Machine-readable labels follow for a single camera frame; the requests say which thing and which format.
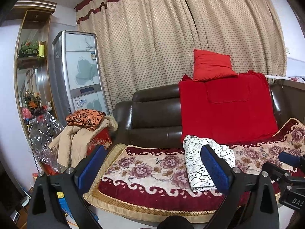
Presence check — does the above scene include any white crackle-print garment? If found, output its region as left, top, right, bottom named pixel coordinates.
left=182, top=135, right=236, bottom=192

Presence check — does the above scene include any red gift box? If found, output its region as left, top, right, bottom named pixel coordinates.
left=86, top=127, right=112, bottom=156

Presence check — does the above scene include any floral sofa cover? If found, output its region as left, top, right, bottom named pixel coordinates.
left=84, top=118, right=304, bottom=223

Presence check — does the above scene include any orange black patterned cloth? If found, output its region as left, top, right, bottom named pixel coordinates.
left=66, top=109, right=106, bottom=131

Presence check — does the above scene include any clear plastic bag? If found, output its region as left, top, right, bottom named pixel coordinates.
left=28, top=112, right=64, bottom=173

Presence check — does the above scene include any red blanket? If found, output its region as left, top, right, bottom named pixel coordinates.
left=178, top=70, right=278, bottom=144

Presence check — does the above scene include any wooden display shelf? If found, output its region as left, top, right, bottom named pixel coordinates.
left=6, top=0, right=58, bottom=175

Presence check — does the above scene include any dark leather sofa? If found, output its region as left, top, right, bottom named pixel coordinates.
left=112, top=79, right=304, bottom=148

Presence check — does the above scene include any artificial flower bouquet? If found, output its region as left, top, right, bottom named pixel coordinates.
left=24, top=90, right=41, bottom=115

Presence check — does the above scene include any red pillow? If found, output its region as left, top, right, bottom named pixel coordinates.
left=193, top=49, right=238, bottom=81

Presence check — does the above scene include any yellow bottle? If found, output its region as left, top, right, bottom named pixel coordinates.
left=38, top=41, right=44, bottom=57

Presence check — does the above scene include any green ornament figurine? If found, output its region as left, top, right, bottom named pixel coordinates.
left=18, top=40, right=39, bottom=57

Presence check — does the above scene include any beige dotted curtain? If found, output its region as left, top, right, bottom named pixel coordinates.
left=75, top=0, right=286, bottom=111

